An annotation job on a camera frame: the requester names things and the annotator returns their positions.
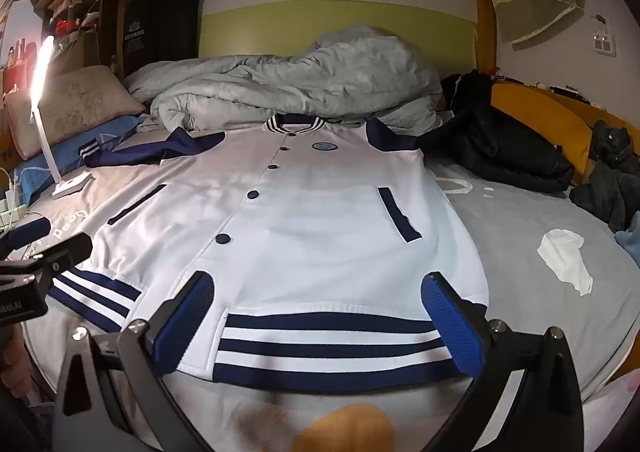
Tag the black hanging bag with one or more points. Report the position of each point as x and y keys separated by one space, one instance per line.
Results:
x=160 y=22

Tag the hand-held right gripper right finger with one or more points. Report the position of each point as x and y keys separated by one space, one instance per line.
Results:
x=450 y=322

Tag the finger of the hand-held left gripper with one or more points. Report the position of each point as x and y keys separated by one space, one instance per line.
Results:
x=60 y=252
x=30 y=232

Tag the pale printed blanket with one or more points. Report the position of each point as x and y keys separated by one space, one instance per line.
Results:
x=350 y=427

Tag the light blue cloth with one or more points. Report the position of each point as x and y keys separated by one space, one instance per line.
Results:
x=631 y=242

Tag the cluttered shelf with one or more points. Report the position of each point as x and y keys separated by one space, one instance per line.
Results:
x=70 y=27

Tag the white and navy varsity jacket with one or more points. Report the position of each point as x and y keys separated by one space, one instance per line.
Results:
x=300 y=232

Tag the white wall socket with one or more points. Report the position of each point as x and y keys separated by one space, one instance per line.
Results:
x=603 y=43

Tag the wooden bed frame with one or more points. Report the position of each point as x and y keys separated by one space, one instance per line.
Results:
x=485 y=7

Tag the white desk lamp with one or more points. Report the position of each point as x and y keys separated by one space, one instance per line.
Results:
x=70 y=186

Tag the blue pillow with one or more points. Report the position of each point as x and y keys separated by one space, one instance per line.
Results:
x=50 y=162

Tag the orange cushion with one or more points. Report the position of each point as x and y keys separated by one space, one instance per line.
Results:
x=540 y=117

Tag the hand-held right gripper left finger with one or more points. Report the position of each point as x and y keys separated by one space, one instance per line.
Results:
x=185 y=317

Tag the white power strip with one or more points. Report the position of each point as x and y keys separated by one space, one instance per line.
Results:
x=10 y=212

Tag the grey duvet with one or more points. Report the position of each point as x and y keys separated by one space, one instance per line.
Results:
x=280 y=77

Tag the black puffer jacket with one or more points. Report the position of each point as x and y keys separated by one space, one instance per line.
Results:
x=500 y=142

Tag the white tissue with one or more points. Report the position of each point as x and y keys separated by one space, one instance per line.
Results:
x=562 y=252

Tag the dark grey clothes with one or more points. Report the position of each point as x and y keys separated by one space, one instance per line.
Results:
x=610 y=182

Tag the person's left hand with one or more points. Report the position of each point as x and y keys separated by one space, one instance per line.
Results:
x=19 y=357

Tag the beige pillow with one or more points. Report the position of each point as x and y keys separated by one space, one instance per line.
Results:
x=75 y=102

